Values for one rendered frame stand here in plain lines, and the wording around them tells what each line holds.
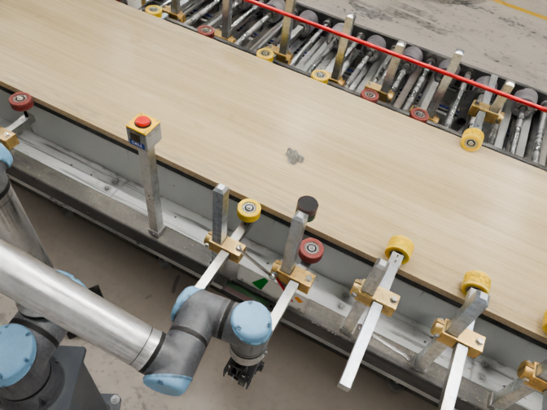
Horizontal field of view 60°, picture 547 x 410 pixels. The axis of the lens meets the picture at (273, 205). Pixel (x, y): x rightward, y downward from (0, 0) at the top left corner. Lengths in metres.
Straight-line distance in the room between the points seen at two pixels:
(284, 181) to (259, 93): 0.50
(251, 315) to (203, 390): 1.22
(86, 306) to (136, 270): 1.54
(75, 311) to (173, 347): 0.21
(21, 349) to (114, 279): 1.13
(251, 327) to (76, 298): 0.36
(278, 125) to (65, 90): 0.85
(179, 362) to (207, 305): 0.14
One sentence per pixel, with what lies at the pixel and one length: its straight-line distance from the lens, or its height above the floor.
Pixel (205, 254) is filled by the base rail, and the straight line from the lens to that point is 1.71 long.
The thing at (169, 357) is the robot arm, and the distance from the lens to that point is 1.01.
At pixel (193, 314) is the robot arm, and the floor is 1.19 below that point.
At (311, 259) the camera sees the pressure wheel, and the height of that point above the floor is 0.90.
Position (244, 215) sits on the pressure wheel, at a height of 0.91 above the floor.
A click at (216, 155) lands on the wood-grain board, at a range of 1.74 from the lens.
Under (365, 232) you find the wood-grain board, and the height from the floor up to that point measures 0.90.
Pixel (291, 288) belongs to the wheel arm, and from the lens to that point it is 1.48.
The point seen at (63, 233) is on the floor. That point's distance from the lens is 2.73.
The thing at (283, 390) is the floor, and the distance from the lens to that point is 2.26.
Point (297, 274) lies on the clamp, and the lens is 1.49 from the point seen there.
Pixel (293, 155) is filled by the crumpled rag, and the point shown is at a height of 0.91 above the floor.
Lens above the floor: 2.14
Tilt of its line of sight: 50 degrees down
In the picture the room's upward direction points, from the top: 10 degrees clockwise
